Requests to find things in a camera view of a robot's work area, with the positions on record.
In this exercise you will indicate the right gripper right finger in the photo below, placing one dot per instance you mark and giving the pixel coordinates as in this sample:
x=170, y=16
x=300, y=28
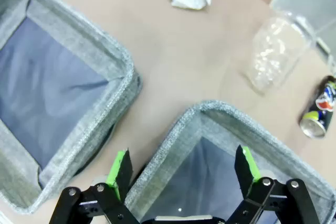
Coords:
x=248, y=171

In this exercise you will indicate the dark blue soda can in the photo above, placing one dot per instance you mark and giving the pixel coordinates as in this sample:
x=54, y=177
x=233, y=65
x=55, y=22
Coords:
x=320, y=113

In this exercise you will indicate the clear plastic cup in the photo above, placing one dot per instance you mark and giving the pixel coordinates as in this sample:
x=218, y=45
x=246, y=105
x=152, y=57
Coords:
x=275, y=51

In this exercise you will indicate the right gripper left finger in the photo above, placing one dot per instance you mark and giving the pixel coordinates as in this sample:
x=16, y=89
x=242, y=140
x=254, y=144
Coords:
x=115, y=171

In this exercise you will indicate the grey fabric basket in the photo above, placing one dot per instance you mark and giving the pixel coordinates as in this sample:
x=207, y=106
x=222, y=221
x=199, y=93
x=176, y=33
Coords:
x=78, y=58
x=189, y=129

